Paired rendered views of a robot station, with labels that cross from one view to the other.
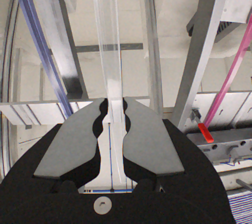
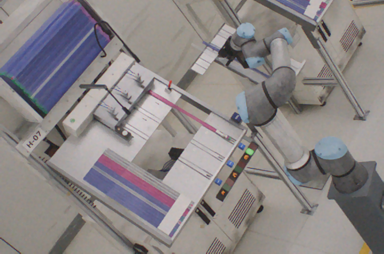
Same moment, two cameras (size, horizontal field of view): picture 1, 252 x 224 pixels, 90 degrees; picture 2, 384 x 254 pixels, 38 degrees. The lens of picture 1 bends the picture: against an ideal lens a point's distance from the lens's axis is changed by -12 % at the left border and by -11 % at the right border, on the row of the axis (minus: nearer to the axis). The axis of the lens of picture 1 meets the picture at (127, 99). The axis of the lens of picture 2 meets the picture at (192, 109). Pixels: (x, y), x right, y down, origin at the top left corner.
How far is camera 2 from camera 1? 2.68 m
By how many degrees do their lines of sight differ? 36
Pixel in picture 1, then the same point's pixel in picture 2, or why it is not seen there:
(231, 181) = (84, 81)
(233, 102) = (160, 110)
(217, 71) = not seen: outside the picture
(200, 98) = (176, 96)
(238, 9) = (211, 120)
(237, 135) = (134, 103)
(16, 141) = not seen: outside the picture
